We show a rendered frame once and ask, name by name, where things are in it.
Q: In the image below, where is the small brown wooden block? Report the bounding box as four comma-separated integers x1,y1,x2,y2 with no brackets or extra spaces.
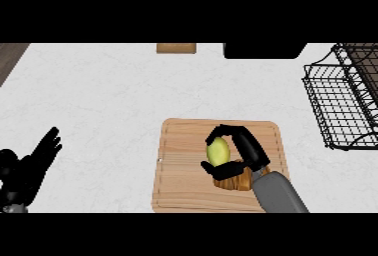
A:
156,42,198,55

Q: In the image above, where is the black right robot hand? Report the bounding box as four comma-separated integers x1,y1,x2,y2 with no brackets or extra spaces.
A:
200,124,272,181

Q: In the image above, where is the pale wooden cutting board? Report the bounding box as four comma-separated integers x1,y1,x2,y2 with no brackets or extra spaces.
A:
151,117,293,214

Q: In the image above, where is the black appliance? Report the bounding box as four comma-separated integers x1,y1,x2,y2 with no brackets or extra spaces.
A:
223,42,309,60

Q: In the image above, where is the black wire tiered basket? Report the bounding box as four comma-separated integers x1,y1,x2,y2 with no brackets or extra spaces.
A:
302,42,378,152

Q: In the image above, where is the yellow lemon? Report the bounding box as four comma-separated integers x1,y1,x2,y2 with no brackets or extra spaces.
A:
206,136,232,168

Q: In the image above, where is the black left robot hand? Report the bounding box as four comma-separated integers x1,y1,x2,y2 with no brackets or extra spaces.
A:
0,126,64,208

